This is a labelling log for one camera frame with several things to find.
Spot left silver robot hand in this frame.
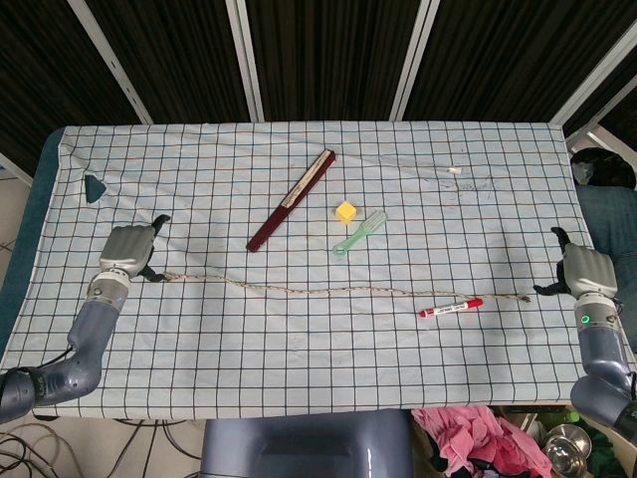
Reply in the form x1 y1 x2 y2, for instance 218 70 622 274
98 213 173 284

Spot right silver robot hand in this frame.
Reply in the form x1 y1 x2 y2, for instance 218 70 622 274
532 226 619 301

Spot beige braided rope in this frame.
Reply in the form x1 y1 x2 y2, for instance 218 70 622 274
163 271 531 304

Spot blue denim cloth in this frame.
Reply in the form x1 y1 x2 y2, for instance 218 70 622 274
574 183 637 345

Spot teal table underlay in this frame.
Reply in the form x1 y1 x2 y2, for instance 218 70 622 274
0 126 67 355

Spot black bag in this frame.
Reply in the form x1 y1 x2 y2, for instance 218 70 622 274
569 146 637 191

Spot red and white marker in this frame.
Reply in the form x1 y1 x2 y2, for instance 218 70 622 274
418 297 485 320

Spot dark red folded fan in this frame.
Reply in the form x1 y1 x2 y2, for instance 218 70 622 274
246 148 337 254

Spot steel bowl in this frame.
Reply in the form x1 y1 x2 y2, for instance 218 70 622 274
540 423 593 470

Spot green cloth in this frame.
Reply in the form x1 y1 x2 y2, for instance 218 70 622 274
586 420 637 478

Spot pink cloth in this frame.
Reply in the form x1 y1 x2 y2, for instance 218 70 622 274
411 405 554 478

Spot checkered light blue tablecloth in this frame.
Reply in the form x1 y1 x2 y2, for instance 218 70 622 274
9 120 637 410

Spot blue-grey robot torso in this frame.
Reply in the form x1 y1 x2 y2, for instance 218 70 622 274
201 407 417 478

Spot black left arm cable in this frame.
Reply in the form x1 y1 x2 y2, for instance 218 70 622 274
47 343 77 368

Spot white frame bar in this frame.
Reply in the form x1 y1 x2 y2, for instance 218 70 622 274
0 151 36 186
565 122 637 161

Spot white frame post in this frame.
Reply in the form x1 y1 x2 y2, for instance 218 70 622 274
225 0 265 122
388 0 442 121
548 14 637 126
67 0 154 125

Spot black floor cables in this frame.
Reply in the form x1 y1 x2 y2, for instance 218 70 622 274
0 416 205 478

